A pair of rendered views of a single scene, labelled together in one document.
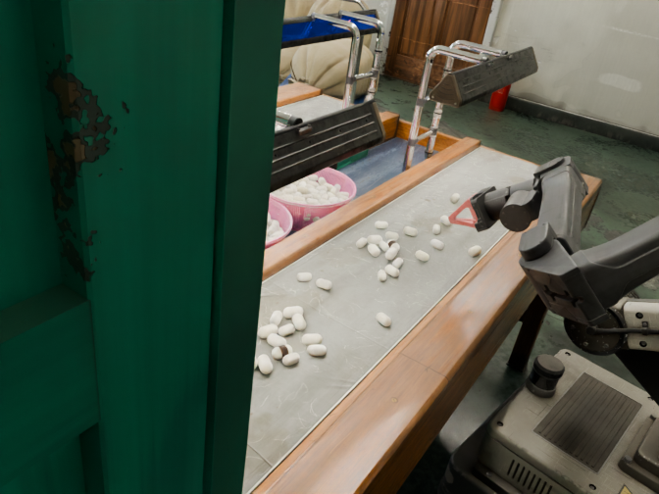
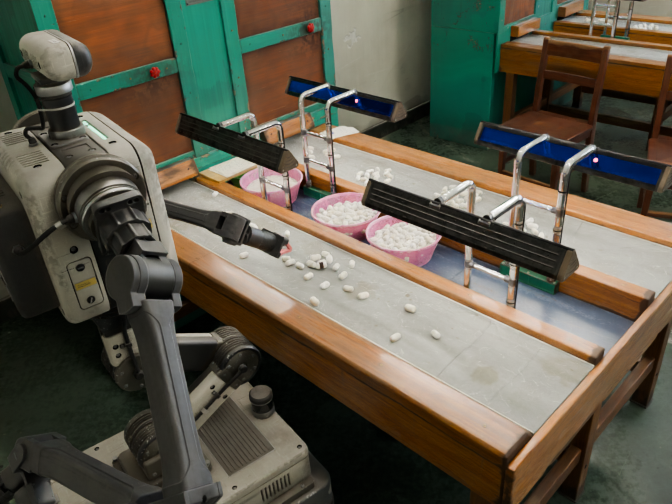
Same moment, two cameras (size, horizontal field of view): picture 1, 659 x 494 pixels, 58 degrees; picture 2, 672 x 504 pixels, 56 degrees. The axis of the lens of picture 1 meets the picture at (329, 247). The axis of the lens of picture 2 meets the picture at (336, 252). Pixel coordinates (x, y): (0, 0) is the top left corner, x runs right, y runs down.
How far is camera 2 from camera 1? 2.57 m
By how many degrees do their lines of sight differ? 88
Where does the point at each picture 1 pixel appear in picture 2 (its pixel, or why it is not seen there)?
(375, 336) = (234, 254)
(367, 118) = (275, 154)
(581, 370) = (277, 448)
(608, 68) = not seen: outside the picture
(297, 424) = (187, 232)
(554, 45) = not seen: outside the picture
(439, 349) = (209, 264)
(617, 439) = (203, 439)
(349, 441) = not seen: hidden behind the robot
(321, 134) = (247, 144)
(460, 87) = (370, 192)
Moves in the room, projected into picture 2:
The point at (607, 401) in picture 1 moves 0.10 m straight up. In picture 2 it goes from (239, 451) to (234, 426)
